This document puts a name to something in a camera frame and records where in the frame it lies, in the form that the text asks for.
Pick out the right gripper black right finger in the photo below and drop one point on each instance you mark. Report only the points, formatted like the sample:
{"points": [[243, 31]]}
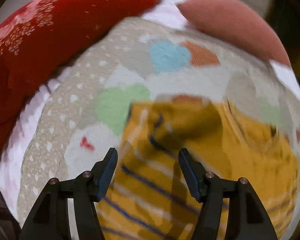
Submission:
{"points": [[247, 217]]}

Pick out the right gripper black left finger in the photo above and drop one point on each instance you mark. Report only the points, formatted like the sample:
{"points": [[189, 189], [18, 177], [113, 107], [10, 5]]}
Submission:
{"points": [[49, 217]]}

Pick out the yellow striped knit sweater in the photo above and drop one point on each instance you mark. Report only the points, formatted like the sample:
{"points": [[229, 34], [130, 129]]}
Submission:
{"points": [[149, 198]]}

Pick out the patchwork quilted bedspread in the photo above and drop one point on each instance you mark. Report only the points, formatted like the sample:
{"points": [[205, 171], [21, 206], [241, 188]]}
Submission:
{"points": [[141, 61]]}

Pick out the red floral comforter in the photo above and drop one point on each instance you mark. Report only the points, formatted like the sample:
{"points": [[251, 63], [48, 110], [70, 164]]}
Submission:
{"points": [[44, 34]]}

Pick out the pink corduroy pillow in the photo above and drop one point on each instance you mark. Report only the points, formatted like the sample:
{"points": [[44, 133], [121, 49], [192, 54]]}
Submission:
{"points": [[234, 22]]}

